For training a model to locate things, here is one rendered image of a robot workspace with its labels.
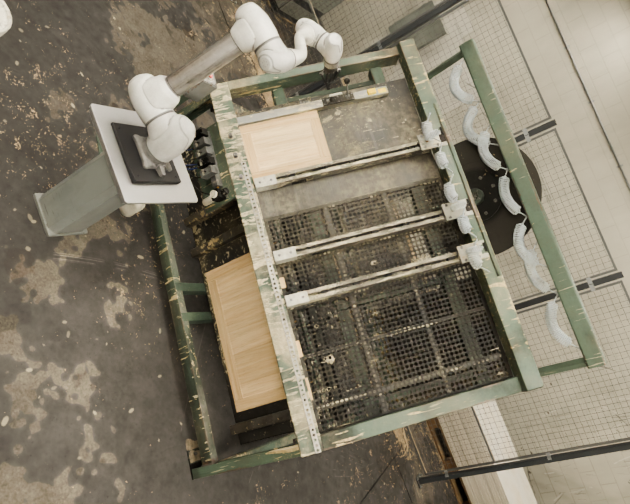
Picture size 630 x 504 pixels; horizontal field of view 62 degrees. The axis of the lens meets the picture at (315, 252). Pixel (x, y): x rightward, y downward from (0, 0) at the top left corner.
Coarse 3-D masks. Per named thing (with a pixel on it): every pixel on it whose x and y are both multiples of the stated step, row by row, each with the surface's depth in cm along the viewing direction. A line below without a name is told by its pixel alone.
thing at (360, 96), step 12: (360, 96) 323; (372, 96) 324; (384, 96) 328; (288, 108) 318; (300, 108) 318; (312, 108) 319; (324, 108) 322; (240, 120) 314; (252, 120) 314; (264, 120) 316
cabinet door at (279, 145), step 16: (240, 128) 315; (256, 128) 315; (272, 128) 316; (288, 128) 317; (304, 128) 317; (320, 128) 317; (256, 144) 313; (272, 144) 313; (288, 144) 314; (304, 144) 314; (320, 144) 315; (256, 160) 309; (272, 160) 310; (288, 160) 311; (304, 160) 311; (320, 160) 312; (256, 176) 307
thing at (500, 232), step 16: (464, 144) 350; (464, 160) 349; (480, 160) 343; (528, 160) 328; (480, 176) 341; (496, 176) 337; (432, 192) 359; (480, 192) 337; (496, 192) 336; (512, 192) 331; (480, 208) 340; (496, 208) 335; (496, 224) 335; (512, 224) 330; (528, 224) 325; (448, 240) 350; (464, 240) 345; (496, 240) 334; (512, 240) 329
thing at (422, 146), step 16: (416, 144) 312; (432, 144) 308; (336, 160) 306; (352, 160) 308; (368, 160) 307; (384, 160) 312; (272, 176) 301; (288, 176) 304; (304, 176) 303; (320, 176) 308
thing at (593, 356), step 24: (432, 72) 366; (480, 72) 342; (480, 96) 340; (504, 120) 331; (504, 144) 330; (528, 192) 320; (528, 216) 319; (552, 240) 311; (552, 264) 310; (576, 288) 309; (576, 312) 301; (576, 336) 300; (576, 360) 303; (600, 360) 293
